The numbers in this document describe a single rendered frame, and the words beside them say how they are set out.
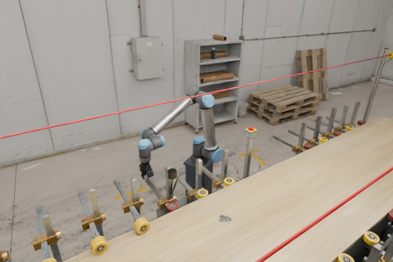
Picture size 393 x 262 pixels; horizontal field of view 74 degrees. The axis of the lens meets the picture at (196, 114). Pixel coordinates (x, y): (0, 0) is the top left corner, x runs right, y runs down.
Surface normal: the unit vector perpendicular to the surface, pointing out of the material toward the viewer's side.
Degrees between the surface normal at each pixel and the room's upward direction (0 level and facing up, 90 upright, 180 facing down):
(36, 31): 90
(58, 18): 90
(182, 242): 0
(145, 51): 90
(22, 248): 0
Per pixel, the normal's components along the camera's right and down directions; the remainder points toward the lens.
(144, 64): 0.50, 0.36
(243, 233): 0.01, -0.91
